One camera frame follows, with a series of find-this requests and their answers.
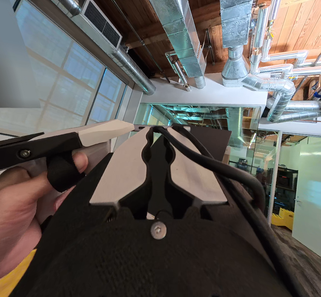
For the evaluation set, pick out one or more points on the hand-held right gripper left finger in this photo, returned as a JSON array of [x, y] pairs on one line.
[[122, 174]]

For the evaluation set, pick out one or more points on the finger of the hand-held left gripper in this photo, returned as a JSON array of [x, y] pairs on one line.
[[105, 131]]

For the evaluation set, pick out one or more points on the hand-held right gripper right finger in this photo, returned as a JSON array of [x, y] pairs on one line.
[[198, 179]]

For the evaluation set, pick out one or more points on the yellow plastic bin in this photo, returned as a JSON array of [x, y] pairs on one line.
[[12, 282]]

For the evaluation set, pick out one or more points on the person's left hand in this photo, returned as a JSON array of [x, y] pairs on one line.
[[17, 214]]

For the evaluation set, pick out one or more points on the large glass window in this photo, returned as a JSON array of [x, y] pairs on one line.
[[62, 76]]

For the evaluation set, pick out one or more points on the black shelving unit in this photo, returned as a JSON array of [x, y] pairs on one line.
[[286, 189]]

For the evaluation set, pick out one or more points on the yellow floor sign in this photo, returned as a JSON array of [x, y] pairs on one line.
[[283, 219]]

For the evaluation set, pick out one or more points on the white air vent grille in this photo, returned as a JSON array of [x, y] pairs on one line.
[[102, 23]]

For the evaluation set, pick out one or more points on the silver ventilation ducts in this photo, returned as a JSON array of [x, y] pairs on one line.
[[175, 13]]

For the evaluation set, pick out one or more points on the black board with wooden frame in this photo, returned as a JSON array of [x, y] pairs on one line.
[[215, 139]]

